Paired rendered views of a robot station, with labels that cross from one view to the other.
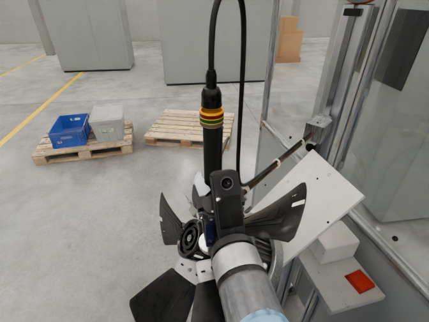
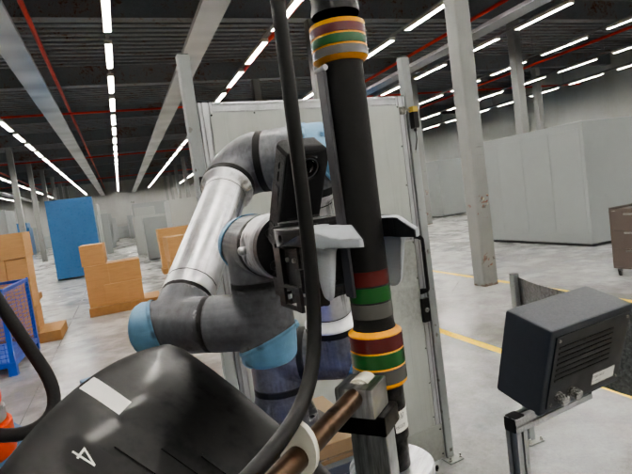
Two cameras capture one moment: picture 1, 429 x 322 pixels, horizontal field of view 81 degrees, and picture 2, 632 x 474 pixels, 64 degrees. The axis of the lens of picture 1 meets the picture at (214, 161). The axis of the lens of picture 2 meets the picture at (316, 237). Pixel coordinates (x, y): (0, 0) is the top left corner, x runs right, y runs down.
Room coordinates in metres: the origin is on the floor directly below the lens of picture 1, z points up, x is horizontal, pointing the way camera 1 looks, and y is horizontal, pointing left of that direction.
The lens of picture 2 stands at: (0.80, -0.12, 1.53)
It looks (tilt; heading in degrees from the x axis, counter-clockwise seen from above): 4 degrees down; 167
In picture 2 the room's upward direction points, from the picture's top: 8 degrees counter-clockwise
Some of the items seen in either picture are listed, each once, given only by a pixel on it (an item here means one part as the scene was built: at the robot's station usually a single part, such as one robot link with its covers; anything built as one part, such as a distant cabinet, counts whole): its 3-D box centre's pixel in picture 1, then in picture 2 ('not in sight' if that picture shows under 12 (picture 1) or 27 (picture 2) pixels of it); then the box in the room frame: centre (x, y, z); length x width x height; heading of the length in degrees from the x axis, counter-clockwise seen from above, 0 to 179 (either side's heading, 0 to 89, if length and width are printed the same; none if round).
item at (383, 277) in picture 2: not in sight; (368, 276); (0.42, 0.01, 1.47); 0.03 x 0.03 x 0.01
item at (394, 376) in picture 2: not in sight; (379, 370); (0.42, 0.01, 1.39); 0.04 x 0.04 x 0.01
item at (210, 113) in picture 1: (211, 117); (339, 45); (0.42, 0.01, 1.65); 0.04 x 0.04 x 0.03
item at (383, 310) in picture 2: not in sight; (371, 308); (0.42, 0.01, 1.44); 0.03 x 0.03 x 0.01
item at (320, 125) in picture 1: (318, 128); not in sight; (0.89, -0.41, 1.39); 0.10 x 0.07 x 0.09; 139
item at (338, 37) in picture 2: (211, 117); (339, 45); (0.42, 0.01, 1.65); 0.04 x 0.04 x 0.01
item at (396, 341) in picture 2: not in sight; (375, 339); (0.42, 0.01, 1.41); 0.04 x 0.04 x 0.01
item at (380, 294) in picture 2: not in sight; (370, 292); (0.42, 0.01, 1.45); 0.03 x 0.03 x 0.01
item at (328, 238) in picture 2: not in sight; (328, 263); (0.42, -0.03, 1.48); 0.09 x 0.03 x 0.06; 2
